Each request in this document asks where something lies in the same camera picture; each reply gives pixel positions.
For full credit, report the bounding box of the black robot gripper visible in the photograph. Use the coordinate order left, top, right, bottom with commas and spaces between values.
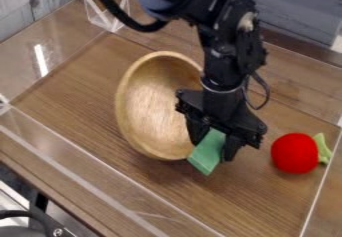
175, 83, 267, 162

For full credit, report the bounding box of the green rectangular block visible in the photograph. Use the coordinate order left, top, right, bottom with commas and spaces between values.
187, 129, 226, 176

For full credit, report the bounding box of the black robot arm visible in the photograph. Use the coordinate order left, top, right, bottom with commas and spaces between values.
99, 0, 267, 162

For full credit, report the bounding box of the light wooden bowl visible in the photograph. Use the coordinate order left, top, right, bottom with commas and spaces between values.
114, 51, 202, 161

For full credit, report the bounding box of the red plush tomato toy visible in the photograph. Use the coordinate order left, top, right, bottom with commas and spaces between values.
270, 133, 333, 174

